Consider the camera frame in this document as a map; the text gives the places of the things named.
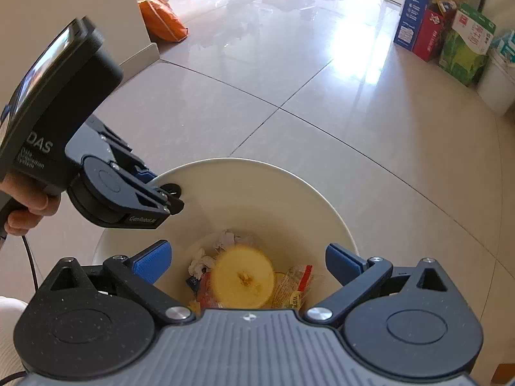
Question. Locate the clear snack wrapper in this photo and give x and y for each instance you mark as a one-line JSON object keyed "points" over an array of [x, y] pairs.
{"points": [[293, 287]]}

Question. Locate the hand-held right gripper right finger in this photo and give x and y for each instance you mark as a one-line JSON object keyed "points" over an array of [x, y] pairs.
{"points": [[342, 265]]}

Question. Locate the person's left hand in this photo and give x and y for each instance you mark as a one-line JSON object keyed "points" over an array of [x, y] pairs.
{"points": [[34, 205]]}

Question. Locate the blue cardboard box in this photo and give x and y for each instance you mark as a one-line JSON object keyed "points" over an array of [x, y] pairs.
{"points": [[410, 20]]}

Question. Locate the orange bag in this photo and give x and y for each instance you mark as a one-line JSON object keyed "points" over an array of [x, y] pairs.
{"points": [[163, 18]]}

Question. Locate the white tissue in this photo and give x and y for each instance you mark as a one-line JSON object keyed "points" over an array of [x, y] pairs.
{"points": [[201, 263], [227, 240]]}

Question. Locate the green cardboard box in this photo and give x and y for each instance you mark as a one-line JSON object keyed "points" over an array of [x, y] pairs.
{"points": [[466, 48]]}

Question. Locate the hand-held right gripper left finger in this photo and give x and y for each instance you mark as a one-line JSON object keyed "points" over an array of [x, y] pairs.
{"points": [[155, 259]]}

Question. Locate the white bucket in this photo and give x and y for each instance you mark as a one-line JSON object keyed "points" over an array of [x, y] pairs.
{"points": [[497, 84]]}

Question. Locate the person's white clothing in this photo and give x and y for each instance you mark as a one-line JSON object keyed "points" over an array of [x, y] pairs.
{"points": [[10, 337]]}

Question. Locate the white trash bin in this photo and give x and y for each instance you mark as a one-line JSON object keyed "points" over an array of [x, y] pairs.
{"points": [[261, 193]]}

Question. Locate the red cardboard box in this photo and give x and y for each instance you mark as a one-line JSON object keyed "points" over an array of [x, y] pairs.
{"points": [[432, 36]]}

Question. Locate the pale tissue pack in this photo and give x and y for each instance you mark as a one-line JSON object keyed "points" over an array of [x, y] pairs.
{"points": [[506, 46]]}

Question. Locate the yellow milk tea cup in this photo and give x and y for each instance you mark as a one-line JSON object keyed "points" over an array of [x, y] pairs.
{"points": [[243, 277]]}

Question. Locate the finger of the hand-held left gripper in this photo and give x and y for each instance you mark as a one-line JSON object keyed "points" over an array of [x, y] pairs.
{"points": [[145, 175], [155, 200]]}

